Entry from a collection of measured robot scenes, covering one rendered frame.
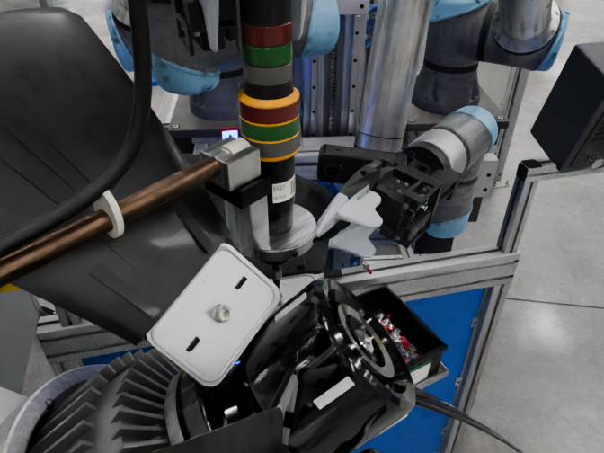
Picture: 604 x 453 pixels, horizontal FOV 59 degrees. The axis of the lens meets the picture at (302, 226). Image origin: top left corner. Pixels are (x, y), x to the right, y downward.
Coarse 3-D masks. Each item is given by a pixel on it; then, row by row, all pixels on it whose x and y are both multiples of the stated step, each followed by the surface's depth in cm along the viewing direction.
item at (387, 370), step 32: (320, 288) 39; (288, 320) 38; (320, 320) 36; (352, 320) 42; (256, 352) 38; (288, 352) 37; (320, 352) 35; (352, 352) 35; (384, 352) 42; (192, 384) 39; (224, 384) 41; (256, 384) 37; (320, 384) 35; (384, 384) 39; (192, 416) 38; (224, 416) 39; (320, 416) 36; (352, 416) 36; (384, 416) 36; (320, 448) 37; (352, 448) 38
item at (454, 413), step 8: (416, 392) 65; (424, 392) 70; (416, 400) 49; (424, 400) 53; (432, 400) 58; (440, 400) 68; (432, 408) 50; (440, 408) 52; (448, 408) 58; (456, 408) 67; (456, 416) 52; (464, 416) 58; (472, 424) 53; (480, 424) 60; (488, 432) 55; (504, 440) 57; (512, 448) 57
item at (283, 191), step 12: (264, 168) 39; (276, 168) 39; (288, 168) 39; (276, 180) 39; (288, 180) 40; (276, 192) 40; (288, 192) 41; (276, 204) 41; (288, 204) 41; (276, 216) 42; (288, 216) 42; (276, 228) 42; (288, 228) 43; (276, 264) 45
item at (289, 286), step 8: (272, 280) 51; (280, 280) 52; (288, 280) 52; (296, 280) 52; (304, 280) 52; (312, 280) 52; (280, 288) 51; (288, 288) 51; (296, 288) 51; (288, 296) 50; (272, 312) 48
